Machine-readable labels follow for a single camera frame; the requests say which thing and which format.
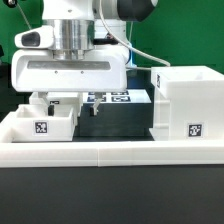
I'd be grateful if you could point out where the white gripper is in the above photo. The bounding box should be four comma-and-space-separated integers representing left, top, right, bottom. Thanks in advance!
11, 25, 129, 116

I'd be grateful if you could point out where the white front drawer tray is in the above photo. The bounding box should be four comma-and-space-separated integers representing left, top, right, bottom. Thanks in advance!
12, 104, 77, 142

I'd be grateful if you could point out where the white drawer tray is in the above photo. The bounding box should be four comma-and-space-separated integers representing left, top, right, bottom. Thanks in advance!
12, 104, 77, 142
29, 92, 83, 117

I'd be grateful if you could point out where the white drawer cabinet box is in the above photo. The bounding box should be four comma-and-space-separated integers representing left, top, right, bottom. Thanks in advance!
150, 66, 224, 141

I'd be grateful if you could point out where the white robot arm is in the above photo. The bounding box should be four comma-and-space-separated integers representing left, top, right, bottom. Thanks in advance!
11, 0, 158, 113

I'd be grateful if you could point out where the white rear drawer tray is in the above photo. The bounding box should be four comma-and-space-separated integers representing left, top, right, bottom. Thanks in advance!
29, 92, 83, 117

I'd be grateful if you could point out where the fiducial marker sheet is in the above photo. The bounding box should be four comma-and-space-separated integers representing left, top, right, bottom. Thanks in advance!
82, 89, 153, 104

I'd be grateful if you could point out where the white U-shaped border fence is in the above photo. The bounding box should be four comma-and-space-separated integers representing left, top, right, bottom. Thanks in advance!
0, 114, 224, 168

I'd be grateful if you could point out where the black device at left edge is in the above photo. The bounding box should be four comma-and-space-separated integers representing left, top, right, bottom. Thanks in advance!
0, 45, 4, 66

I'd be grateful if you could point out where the thin white cable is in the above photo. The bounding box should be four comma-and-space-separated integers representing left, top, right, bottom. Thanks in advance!
14, 0, 34, 31

